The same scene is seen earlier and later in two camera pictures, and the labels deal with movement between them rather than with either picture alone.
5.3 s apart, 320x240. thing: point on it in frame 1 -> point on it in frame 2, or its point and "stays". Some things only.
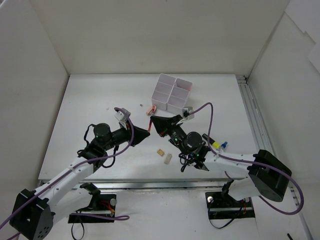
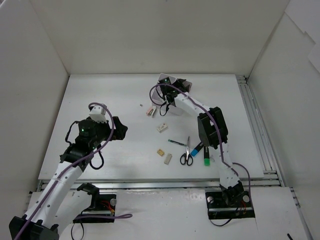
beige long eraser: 168,158 stays
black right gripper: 167,126 -> 173,85
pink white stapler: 152,110 stays
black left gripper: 132,136 -> 116,127
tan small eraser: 160,152 stays
